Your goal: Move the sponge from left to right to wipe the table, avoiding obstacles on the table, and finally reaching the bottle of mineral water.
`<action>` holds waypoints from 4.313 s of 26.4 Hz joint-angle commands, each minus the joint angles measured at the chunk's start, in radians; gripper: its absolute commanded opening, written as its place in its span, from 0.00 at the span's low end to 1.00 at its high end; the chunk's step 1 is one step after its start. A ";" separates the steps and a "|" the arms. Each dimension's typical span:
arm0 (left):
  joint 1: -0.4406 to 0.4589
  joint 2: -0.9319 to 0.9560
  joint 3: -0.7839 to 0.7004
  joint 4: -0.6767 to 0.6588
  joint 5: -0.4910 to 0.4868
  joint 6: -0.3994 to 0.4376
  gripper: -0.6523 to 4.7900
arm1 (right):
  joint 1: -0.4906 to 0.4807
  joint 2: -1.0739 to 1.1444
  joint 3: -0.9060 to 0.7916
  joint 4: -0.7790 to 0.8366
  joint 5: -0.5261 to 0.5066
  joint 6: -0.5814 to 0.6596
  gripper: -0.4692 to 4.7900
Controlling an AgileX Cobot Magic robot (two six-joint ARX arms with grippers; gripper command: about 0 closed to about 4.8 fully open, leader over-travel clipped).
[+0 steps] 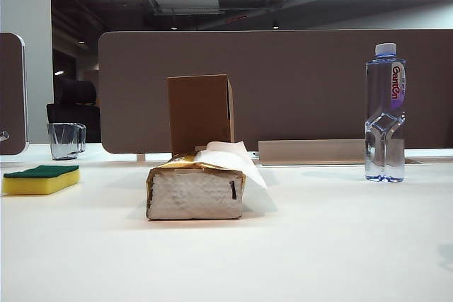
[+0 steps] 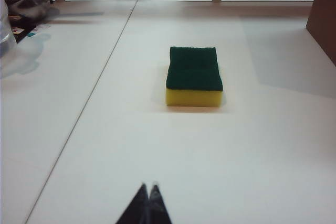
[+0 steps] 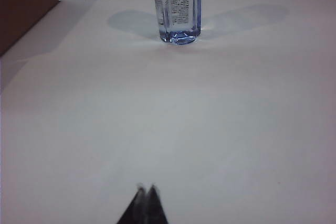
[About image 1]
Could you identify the yellow sponge with green scourer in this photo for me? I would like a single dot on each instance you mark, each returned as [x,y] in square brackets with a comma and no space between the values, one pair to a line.
[42,183]

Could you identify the clear Ganten water bottle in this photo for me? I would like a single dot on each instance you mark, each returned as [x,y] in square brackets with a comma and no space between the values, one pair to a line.
[384,104]

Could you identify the white tissue sheet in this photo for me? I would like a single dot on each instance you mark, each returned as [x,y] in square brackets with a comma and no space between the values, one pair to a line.
[244,160]

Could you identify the brown cardboard box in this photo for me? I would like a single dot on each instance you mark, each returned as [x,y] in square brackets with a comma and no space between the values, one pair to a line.
[198,111]

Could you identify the gold wrapped tissue pack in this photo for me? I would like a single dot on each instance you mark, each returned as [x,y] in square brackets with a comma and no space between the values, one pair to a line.
[194,192]

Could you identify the wide brown desk divider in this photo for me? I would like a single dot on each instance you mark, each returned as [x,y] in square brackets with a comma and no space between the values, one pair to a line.
[301,86]

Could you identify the black office chair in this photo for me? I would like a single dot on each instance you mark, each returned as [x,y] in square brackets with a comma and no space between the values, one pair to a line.
[76,104]

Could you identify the clear glass mug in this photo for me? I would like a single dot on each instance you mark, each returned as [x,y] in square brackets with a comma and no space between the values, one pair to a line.
[65,139]

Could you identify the narrow brown desk divider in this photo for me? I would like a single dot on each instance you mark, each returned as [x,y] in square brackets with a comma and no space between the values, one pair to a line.
[10,93]

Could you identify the silver metal clip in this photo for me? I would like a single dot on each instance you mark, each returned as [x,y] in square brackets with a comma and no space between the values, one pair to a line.
[3,136]

